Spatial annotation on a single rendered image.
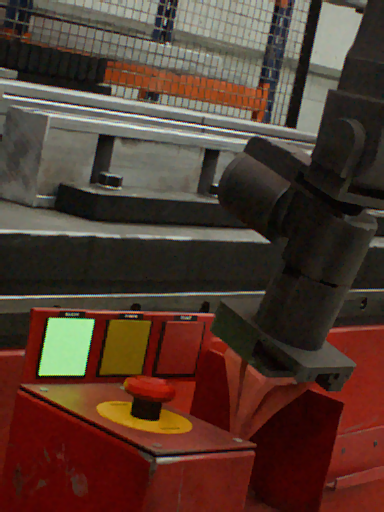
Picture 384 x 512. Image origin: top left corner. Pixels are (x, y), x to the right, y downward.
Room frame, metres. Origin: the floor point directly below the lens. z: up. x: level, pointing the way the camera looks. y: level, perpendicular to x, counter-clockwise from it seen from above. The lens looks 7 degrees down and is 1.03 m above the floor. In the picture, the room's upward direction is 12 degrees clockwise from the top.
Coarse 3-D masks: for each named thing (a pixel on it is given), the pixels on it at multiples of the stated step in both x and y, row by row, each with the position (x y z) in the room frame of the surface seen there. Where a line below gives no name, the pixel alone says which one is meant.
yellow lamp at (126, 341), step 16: (112, 320) 1.04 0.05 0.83; (128, 320) 1.05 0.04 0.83; (112, 336) 1.04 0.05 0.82; (128, 336) 1.05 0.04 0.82; (144, 336) 1.07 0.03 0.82; (112, 352) 1.04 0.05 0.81; (128, 352) 1.06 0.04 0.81; (144, 352) 1.07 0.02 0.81; (112, 368) 1.05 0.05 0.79; (128, 368) 1.06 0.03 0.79
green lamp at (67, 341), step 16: (64, 320) 1.00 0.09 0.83; (80, 320) 1.02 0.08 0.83; (48, 336) 0.99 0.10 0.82; (64, 336) 1.01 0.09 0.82; (80, 336) 1.02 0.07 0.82; (48, 352) 1.00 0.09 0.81; (64, 352) 1.01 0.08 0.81; (80, 352) 1.02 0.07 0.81; (48, 368) 1.00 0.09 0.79; (64, 368) 1.01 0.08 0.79; (80, 368) 1.02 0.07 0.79
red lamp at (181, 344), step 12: (168, 324) 1.08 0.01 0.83; (180, 324) 1.09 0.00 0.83; (192, 324) 1.10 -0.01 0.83; (168, 336) 1.09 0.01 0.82; (180, 336) 1.10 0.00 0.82; (192, 336) 1.11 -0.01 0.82; (168, 348) 1.09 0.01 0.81; (180, 348) 1.10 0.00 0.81; (192, 348) 1.11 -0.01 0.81; (168, 360) 1.09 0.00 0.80; (180, 360) 1.10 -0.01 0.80; (192, 360) 1.11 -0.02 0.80; (156, 372) 1.08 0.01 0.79; (168, 372) 1.09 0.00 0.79; (180, 372) 1.10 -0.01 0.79; (192, 372) 1.11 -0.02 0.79
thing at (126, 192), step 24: (72, 192) 1.33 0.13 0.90; (96, 192) 1.32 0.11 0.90; (120, 192) 1.35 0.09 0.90; (144, 192) 1.41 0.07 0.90; (168, 192) 1.47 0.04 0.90; (192, 192) 1.54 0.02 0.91; (96, 216) 1.32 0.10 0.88; (120, 216) 1.35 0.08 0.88; (144, 216) 1.39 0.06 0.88; (168, 216) 1.42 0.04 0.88; (192, 216) 1.46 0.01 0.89; (216, 216) 1.50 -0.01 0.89
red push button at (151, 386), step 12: (132, 384) 0.95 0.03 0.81; (144, 384) 0.95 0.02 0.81; (156, 384) 0.95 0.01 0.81; (168, 384) 0.96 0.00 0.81; (144, 396) 0.94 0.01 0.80; (156, 396) 0.94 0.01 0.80; (168, 396) 0.95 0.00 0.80; (132, 408) 0.96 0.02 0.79; (144, 408) 0.95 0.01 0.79; (156, 408) 0.96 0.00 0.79; (156, 420) 0.96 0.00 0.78
